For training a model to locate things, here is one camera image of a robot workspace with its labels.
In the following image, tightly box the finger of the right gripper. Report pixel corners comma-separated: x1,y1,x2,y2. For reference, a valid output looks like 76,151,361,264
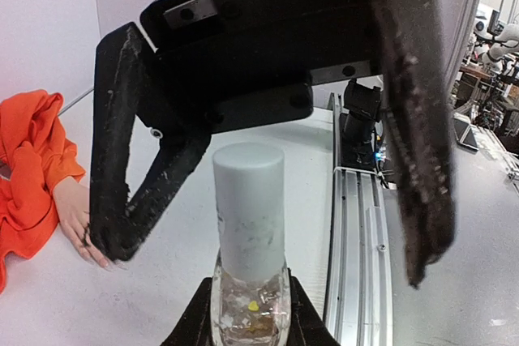
88,22,211,261
371,0,456,288

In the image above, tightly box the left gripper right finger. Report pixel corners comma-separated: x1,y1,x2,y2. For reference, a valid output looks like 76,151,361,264
286,271,337,346

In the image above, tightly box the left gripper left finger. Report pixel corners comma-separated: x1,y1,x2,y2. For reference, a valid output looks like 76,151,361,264
161,277,212,346

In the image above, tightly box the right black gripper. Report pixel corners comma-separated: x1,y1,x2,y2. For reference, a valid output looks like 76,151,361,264
137,0,380,141

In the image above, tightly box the clear nail polish bottle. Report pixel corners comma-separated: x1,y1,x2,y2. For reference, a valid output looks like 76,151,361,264
210,257,291,346

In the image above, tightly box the white nail polish cap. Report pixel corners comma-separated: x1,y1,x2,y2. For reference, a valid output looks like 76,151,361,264
212,143,285,282

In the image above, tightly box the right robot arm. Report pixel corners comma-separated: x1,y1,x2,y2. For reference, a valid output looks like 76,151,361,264
84,0,456,287

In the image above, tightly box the mannequin hand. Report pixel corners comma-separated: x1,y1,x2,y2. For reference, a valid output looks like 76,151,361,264
52,177,127,271

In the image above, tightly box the orange cloth garment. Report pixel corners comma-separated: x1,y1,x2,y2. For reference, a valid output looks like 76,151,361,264
1,90,85,289

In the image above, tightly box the aluminium front rail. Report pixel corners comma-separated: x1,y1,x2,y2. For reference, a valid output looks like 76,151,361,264
323,93,394,346

